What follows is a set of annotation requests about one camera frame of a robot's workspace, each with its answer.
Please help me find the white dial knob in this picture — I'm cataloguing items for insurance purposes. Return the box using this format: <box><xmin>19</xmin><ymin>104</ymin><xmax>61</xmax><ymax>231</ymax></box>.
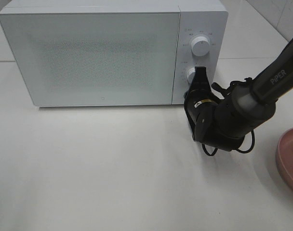
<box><xmin>190</xmin><ymin>35</ymin><xmax>211</xmax><ymax>57</ymax></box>
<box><xmin>186</xmin><ymin>67</ymin><xmax>196</xmax><ymax>85</ymax></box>

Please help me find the upper white dial knob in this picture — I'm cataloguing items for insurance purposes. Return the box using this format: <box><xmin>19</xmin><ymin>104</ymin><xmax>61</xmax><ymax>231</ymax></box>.
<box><xmin>190</xmin><ymin>35</ymin><xmax>211</xmax><ymax>57</ymax></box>

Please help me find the lower white dial knob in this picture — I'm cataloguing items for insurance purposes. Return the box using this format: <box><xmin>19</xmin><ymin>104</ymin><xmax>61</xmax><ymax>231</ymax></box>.
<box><xmin>186</xmin><ymin>67</ymin><xmax>196</xmax><ymax>85</ymax></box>

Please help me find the white microwave door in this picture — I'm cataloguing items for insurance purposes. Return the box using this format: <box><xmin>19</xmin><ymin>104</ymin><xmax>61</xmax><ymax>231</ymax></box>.
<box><xmin>0</xmin><ymin>13</ymin><xmax>179</xmax><ymax>106</ymax></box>

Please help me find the white microwave oven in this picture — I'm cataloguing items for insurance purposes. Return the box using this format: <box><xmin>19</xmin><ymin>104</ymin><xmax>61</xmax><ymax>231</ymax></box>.
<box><xmin>0</xmin><ymin>0</ymin><xmax>228</xmax><ymax>105</ymax></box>

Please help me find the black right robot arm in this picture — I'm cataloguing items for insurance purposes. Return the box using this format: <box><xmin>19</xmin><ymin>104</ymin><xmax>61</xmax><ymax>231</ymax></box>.
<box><xmin>184</xmin><ymin>38</ymin><xmax>293</xmax><ymax>156</ymax></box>

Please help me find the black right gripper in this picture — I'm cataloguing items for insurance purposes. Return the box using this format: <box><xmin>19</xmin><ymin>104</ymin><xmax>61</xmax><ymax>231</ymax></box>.
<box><xmin>184</xmin><ymin>66</ymin><xmax>220</xmax><ymax>120</ymax></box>

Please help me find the pink round plate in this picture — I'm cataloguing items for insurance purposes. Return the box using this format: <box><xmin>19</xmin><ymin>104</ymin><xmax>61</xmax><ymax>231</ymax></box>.
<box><xmin>276</xmin><ymin>128</ymin><xmax>293</xmax><ymax>191</ymax></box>

